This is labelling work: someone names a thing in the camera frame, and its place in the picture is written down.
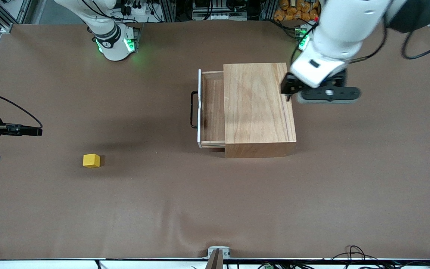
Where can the white flat power strip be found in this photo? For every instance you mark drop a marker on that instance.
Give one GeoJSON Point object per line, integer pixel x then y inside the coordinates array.
{"type": "Point", "coordinates": [218, 16]}

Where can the white power strip with plugs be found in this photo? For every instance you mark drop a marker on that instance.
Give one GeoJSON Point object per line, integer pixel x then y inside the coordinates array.
{"type": "Point", "coordinates": [140, 9]}

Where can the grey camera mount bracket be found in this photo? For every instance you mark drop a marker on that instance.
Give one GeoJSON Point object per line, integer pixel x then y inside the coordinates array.
{"type": "Point", "coordinates": [218, 252]}

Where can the yellow wooden block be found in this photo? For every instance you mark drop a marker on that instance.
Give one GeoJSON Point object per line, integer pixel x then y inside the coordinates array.
{"type": "Point", "coordinates": [91, 160]}

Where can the pile of orange items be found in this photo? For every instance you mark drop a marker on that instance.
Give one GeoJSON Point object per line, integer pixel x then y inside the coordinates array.
{"type": "Point", "coordinates": [293, 11]}

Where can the wooden drawer with white front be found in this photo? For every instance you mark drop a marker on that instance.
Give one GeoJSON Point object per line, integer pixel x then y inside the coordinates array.
{"type": "Point", "coordinates": [213, 112]}

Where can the light wooden cabinet box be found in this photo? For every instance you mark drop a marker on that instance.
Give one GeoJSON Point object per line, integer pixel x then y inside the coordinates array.
{"type": "Point", "coordinates": [259, 112]}

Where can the small green terminal connector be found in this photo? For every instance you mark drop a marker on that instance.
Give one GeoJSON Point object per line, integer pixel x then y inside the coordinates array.
{"type": "Point", "coordinates": [266, 266]}

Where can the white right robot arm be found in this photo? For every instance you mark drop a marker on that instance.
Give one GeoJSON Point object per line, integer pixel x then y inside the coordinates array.
{"type": "Point", "coordinates": [112, 48]}

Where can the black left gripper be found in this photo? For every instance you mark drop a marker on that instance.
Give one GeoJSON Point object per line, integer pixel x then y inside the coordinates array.
{"type": "Point", "coordinates": [289, 84]}

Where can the left arm base connector block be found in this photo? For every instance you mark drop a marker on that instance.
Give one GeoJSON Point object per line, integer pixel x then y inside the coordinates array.
{"type": "Point", "coordinates": [301, 31]}

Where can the brown table cover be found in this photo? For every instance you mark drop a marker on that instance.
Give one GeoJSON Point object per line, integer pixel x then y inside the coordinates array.
{"type": "Point", "coordinates": [162, 205]}

